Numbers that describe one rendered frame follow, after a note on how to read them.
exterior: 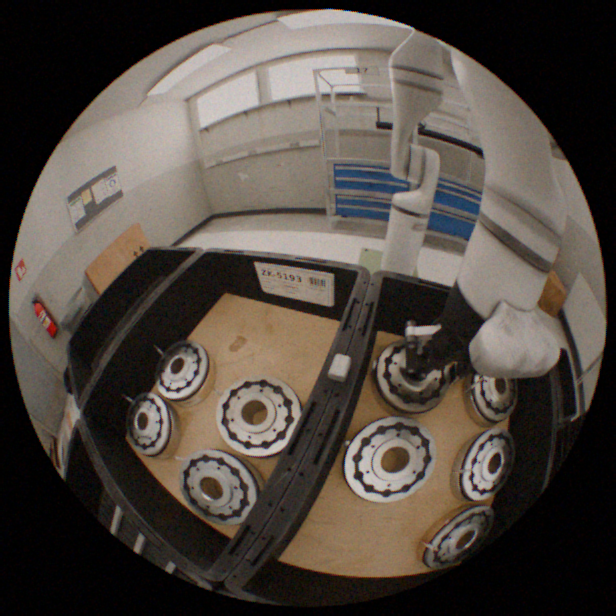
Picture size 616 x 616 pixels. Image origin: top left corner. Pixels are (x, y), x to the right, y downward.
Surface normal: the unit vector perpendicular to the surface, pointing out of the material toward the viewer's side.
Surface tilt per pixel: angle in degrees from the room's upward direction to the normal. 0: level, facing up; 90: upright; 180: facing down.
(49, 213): 90
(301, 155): 90
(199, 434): 0
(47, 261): 90
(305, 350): 0
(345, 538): 0
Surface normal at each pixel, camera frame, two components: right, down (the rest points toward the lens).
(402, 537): -0.10, -0.69
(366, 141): -0.32, 0.70
